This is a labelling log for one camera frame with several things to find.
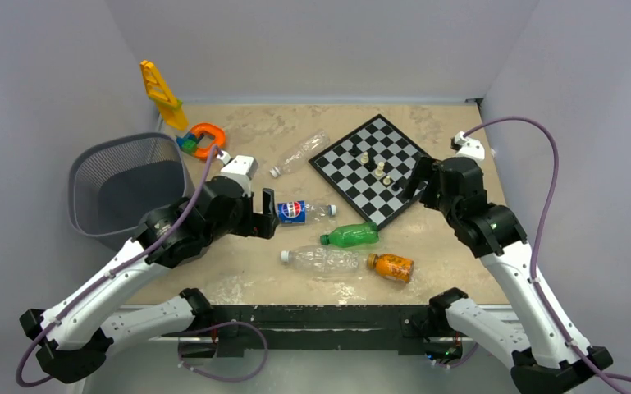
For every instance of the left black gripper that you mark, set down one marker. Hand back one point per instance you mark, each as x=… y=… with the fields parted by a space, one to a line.
x=262 y=225

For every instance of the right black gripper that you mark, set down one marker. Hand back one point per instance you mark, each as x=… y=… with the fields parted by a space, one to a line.
x=427 y=168

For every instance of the pepsi labelled clear bottle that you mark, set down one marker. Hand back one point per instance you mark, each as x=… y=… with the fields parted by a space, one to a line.
x=301 y=212

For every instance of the large clear plastic bottle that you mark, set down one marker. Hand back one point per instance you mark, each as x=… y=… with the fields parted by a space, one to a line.
x=324 y=261

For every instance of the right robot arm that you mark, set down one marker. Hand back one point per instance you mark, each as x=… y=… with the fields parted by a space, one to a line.
x=549 y=354

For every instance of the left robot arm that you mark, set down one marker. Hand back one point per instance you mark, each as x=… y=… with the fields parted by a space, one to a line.
x=74 y=338

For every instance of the grey mesh waste bin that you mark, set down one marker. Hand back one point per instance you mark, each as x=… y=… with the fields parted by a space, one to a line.
x=112 y=185

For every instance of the white chess queen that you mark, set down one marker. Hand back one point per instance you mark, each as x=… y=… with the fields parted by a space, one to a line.
x=380 y=169

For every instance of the black and white chessboard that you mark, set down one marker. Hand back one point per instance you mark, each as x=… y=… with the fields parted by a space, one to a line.
x=360 y=188

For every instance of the black chess piece middle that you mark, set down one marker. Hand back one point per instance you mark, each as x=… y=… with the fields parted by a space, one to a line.
x=372 y=165

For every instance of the black chess piece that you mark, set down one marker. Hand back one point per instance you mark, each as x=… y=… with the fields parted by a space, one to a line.
x=372 y=165
x=354 y=151

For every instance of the black chess piece far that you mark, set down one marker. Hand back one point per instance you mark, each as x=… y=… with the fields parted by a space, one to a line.
x=354 y=151

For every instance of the green plastic bottle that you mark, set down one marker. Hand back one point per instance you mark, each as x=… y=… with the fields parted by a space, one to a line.
x=352 y=235

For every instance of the orange juice bottle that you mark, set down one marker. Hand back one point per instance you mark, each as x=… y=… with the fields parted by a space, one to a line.
x=390 y=266

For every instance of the yellow toy ladder piece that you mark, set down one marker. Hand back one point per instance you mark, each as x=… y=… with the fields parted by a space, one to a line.
x=158 y=91

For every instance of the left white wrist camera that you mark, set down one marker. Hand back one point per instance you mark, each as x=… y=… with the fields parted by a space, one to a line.
x=241 y=169

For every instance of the orange ring toy with blocks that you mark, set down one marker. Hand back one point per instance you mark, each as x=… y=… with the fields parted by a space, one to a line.
x=198 y=141

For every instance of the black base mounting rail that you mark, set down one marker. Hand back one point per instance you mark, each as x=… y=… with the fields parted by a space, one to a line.
x=404 y=329

